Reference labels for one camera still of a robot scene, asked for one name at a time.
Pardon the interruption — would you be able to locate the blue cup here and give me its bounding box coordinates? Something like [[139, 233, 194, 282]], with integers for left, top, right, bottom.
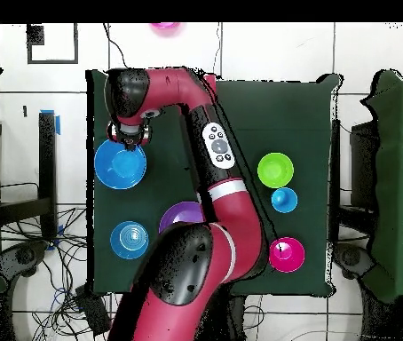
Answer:
[[271, 186, 299, 215]]

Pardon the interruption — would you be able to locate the large pink bowl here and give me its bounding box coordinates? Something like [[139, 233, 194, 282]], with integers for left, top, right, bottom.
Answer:
[[150, 22, 183, 36]]

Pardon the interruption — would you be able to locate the small blue bowl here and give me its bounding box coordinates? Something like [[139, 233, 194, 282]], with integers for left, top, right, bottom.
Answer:
[[109, 220, 150, 260]]

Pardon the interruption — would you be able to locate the purple bowl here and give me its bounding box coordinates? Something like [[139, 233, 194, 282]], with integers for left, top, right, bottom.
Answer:
[[158, 201, 206, 234]]

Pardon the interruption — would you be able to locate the large blue bowl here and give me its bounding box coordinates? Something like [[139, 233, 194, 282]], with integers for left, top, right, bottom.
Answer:
[[93, 139, 148, 191]]

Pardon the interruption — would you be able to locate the small green bowl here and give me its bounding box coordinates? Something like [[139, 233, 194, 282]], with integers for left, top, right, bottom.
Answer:
[[257, 152, 296, 189]]

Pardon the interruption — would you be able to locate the black equipment base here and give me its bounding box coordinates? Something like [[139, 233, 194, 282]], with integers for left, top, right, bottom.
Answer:
[[0, 241, 48, 278], [332, 242, 376, 282]]

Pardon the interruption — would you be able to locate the black metal stand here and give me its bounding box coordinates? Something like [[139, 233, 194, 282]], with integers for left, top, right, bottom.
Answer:
[[0, 110, 61, 241], [328, 118, 380, 237]]

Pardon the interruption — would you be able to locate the small pinkish red bowl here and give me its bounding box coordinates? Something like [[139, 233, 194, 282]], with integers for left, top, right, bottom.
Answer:
[[268, 236, 306, 274]]

